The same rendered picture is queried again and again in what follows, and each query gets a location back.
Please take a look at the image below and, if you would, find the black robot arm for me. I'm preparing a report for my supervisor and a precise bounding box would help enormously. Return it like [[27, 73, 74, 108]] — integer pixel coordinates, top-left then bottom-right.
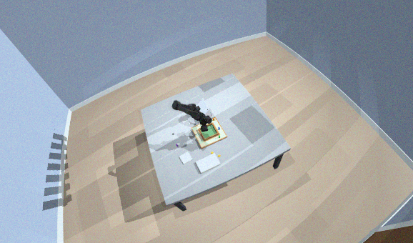
[[172, 100, 212, 124]]

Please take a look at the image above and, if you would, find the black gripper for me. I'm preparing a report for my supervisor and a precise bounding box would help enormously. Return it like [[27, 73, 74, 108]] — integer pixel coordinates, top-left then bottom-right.
[[200, 121, 208, 132]]

